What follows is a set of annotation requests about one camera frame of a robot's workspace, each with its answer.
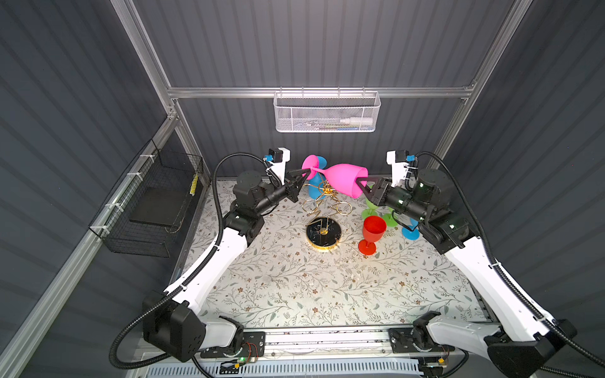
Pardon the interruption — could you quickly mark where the red wine glass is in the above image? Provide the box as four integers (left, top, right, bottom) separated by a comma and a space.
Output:
358, 216, 388, 256

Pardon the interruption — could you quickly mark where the white marker in basket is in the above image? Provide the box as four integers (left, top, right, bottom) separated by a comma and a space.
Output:
340, 117, 375, 128

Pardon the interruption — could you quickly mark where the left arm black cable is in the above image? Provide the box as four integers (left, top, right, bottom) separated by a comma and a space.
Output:
108, 152, 280, 378

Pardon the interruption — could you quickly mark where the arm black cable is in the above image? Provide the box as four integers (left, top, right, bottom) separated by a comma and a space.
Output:
413, 150, 605, 378
108, 152, 280, 378

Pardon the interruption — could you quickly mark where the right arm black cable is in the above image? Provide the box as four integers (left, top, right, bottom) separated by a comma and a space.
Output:
413, 150, 605, 378

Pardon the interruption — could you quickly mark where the pink wine glass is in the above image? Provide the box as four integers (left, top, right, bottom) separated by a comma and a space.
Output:
302, 155, 369, 198

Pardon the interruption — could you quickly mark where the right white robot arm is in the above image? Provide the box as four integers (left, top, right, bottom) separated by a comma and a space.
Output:
354, 169, 578, 377

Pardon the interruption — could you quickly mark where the blue wine glass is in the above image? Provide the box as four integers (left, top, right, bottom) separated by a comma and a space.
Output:
402, 218, 421, 241
307, 156, 327, 200

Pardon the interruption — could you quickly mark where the gold wire glass rack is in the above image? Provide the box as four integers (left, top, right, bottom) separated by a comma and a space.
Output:
302, 181, 353, 252

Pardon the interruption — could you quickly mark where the black wire wall basket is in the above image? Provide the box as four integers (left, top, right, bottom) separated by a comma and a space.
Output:
89, 143, 206, 258

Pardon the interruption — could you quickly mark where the white mesh wall basket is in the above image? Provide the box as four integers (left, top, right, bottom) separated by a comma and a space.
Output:
273, 90, 381, 133

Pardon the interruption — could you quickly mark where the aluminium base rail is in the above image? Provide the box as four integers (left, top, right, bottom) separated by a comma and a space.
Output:
127, 323, 511, 378

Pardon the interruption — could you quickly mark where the green wine glass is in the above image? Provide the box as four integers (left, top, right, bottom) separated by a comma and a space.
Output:
362, 199, 378, 220
381, 208, 399, 228

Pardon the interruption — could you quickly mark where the floral table mat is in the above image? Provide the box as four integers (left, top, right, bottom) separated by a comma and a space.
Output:
201, 191, 488, 328

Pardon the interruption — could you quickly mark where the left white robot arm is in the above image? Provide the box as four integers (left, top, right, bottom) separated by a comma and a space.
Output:
143, 169, 310, 362

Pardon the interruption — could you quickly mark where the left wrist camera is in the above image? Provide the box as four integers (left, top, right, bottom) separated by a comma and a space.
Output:
263, 147, 291, 185

